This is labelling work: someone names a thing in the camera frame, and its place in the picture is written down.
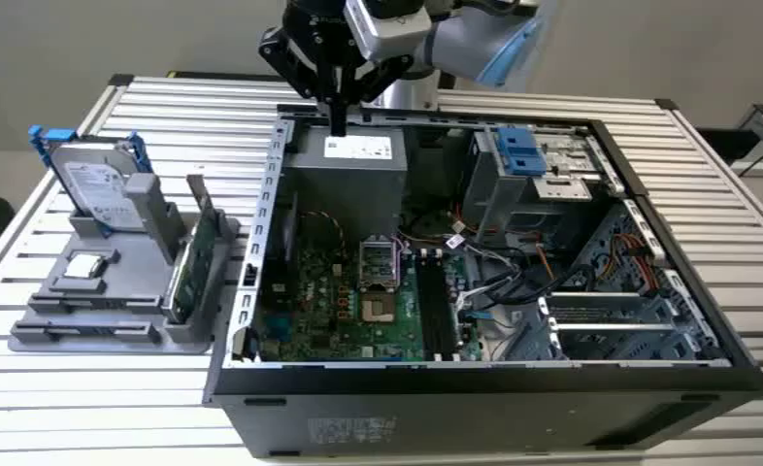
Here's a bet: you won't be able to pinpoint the black open PC case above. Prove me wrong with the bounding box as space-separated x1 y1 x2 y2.
200 103 763 460

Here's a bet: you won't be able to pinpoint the grey parts rack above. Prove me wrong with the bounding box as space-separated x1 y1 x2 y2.
8 174 244 358

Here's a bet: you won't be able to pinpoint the metal socket cover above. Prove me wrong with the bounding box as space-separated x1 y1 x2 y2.
357 234 401 289

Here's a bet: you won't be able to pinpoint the hard disk in blue carrier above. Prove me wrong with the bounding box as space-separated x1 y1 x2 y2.
26 124 157 239

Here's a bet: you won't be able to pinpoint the silver CPU chip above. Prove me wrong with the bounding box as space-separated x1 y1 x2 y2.
61 251 109 282

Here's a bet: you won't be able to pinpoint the CPU socket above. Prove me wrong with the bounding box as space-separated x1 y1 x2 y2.
359 289 400 325

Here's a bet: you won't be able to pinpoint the orange wire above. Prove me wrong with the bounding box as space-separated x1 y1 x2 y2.
535 241 559 283

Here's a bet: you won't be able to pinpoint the green motherboard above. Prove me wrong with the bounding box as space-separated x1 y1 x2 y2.
253 236 491 363

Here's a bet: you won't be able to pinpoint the perforated metal disk bay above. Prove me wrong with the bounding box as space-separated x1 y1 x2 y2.
507 289 712 363

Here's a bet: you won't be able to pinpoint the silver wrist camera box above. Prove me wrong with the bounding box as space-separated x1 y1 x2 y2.
344 0 435 60

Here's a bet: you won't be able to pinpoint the grey power supply unit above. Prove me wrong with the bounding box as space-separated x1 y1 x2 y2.
281 124 413 244

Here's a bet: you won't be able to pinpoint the black RAM slot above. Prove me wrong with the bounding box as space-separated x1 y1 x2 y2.
424 250 448 363
416 250 439 363
431 250 457 363

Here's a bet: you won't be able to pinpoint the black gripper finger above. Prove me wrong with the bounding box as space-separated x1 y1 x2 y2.
339 55 415 136
257 27 340 136

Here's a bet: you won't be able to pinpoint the black cable bundle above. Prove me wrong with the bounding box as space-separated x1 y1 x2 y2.
457 242 593 316

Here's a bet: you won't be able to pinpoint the orange red power wires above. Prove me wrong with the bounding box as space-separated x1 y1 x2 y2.
592 231 660 298

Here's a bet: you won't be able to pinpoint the RAM stick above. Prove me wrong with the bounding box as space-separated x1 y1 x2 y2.
22 324 153 341
37 296 156 312

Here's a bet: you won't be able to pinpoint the black box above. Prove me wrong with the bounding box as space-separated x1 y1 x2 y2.
696 126 763 170

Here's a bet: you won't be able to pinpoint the blue plastic drive bracket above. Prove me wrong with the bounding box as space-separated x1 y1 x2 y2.
493 125 549 178

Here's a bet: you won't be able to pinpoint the green graphics card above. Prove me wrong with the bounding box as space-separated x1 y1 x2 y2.
158 174 228 325

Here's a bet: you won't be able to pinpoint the twisted red black wire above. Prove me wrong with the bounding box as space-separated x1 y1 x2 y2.
297 210 351 258

